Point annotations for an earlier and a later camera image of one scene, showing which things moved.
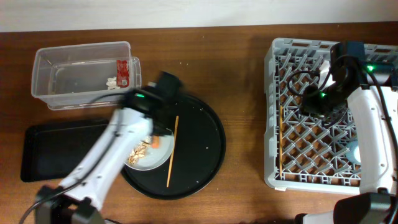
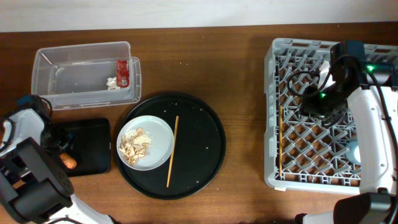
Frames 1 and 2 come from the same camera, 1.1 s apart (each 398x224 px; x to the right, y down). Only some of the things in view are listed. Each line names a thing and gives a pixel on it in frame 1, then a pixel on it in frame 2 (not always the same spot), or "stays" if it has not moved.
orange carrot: (155, 142) -> (68, 161)
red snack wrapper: (122, 73) stays
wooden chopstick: (176, 129) stays
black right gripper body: (318, 102) stays
